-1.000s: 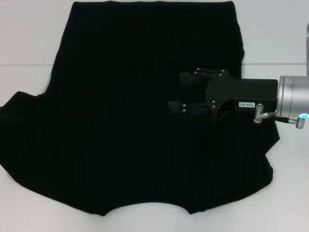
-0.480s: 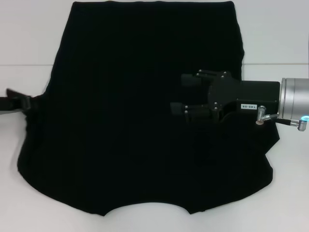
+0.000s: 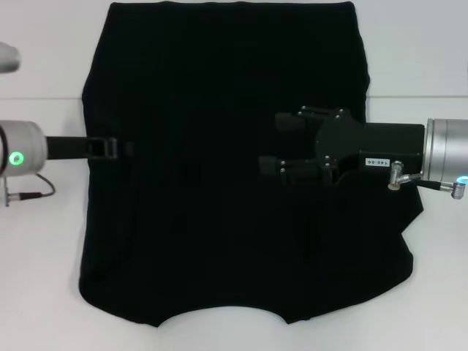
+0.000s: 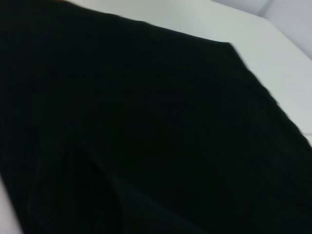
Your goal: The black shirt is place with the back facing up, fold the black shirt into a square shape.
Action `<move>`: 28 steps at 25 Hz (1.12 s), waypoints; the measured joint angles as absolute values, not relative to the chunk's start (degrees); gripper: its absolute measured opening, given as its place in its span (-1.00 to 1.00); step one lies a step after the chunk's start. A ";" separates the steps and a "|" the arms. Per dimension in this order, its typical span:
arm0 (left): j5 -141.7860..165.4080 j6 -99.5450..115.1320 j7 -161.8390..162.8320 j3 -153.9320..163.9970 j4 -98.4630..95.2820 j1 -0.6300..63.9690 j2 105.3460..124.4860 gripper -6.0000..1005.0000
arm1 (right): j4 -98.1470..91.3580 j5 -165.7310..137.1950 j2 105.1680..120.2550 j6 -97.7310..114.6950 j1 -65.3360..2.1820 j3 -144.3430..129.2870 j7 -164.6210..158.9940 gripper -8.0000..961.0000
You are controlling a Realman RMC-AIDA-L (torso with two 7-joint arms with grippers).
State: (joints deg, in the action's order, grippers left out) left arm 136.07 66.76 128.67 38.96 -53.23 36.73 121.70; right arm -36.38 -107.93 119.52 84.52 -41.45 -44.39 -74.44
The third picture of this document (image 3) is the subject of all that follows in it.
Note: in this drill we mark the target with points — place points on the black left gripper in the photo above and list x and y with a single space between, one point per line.
66 148

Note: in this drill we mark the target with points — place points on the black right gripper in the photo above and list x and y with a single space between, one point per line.
347 142

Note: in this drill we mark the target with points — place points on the black shirt with white print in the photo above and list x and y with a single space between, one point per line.
219 73

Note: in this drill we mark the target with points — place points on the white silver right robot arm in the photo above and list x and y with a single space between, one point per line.
446 146

